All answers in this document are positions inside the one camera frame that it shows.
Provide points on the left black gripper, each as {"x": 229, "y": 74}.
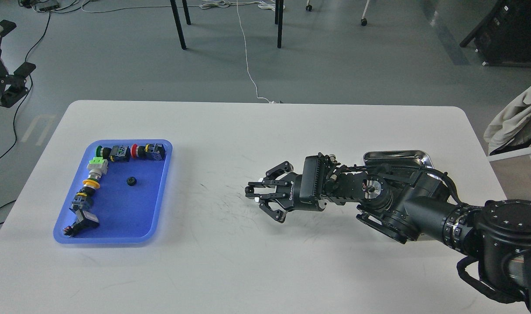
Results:
{"x": 12, "y": 86}

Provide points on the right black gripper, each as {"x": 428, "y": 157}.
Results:
{"x": 307, "y": 187}

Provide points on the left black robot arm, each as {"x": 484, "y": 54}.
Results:
{"x": 12, "y": 86}

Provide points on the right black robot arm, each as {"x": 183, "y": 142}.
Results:
{"x": 403, "y": 201}

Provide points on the metal tray with black mat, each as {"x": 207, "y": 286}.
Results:
{"x": 397, "y": 157}

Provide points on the blue plastic tray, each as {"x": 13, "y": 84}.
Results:
{"x": 127, "y": 214}

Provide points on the beige cloth on chair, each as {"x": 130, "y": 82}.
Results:
{"x": 511, "y": 128}

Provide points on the black cabinet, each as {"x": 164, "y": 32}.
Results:
{"x": 503, "y": 36}

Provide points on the red push button switch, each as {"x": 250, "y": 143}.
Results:
{"x": 151, "y": 151}

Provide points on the white green button switch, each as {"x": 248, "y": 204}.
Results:
{"x": 97, "y": 167}

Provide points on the green push button switch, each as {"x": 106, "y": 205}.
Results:
{"x": 117, "y": 153}

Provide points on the yellow ring button switch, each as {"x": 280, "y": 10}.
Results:
{"x": 83, "y": 198}

